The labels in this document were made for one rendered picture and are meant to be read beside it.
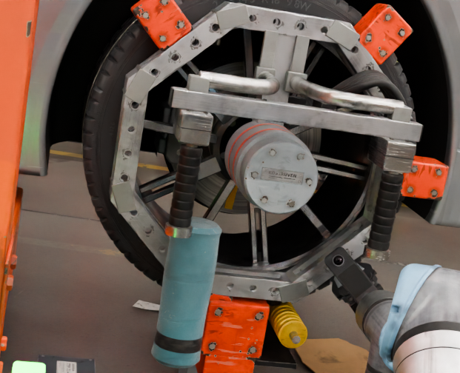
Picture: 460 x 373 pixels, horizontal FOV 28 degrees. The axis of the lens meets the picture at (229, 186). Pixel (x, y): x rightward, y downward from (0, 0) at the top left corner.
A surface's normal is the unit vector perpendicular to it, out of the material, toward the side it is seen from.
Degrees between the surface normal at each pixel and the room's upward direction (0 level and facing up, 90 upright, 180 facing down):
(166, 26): 90
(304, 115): 90
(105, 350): 0
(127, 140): 90
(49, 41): 90
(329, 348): 12
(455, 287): 26
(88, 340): 0
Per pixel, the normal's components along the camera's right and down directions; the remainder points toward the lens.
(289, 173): 0.16, 0.24
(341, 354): 0.27, -0.88
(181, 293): -0.18, 0.22
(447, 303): -0.12, -0.80
